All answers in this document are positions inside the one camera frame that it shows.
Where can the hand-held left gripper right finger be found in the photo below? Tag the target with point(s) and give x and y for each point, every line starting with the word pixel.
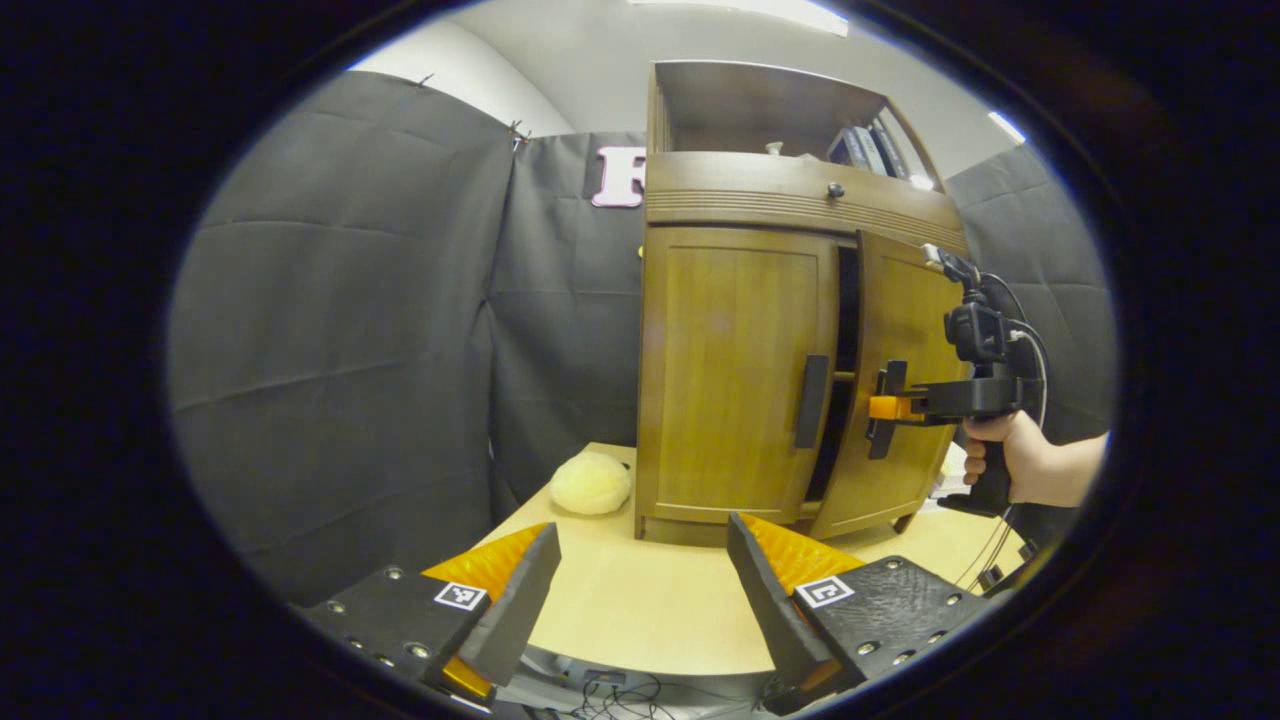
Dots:
pixel 765 600

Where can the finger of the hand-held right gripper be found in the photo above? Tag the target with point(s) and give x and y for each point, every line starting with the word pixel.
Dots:
pixel 935 402

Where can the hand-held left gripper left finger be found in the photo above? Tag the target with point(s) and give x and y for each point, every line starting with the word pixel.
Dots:
pixel 520 610

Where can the wooden shoe cabinet door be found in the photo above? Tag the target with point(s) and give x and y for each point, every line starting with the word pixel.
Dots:
pixel 900 300
pixel 720 380

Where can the wooden double-door shoe cabinet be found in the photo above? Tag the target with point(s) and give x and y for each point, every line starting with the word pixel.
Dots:
pixel 760 100

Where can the wooden cabinet drawer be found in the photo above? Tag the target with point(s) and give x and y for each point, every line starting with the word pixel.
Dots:
pixel 760 195

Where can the cream fluffy ball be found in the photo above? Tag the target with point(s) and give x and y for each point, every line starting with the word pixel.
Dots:
pixel 590 485

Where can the small ceiling light panel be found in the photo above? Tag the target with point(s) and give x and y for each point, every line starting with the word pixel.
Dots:
pixel 1007 127

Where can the black backdrop cloth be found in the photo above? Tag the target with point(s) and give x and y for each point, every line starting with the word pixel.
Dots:
pixel 330 330

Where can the large ceiling light panel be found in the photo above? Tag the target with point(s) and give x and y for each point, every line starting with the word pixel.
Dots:
pixel 750 10

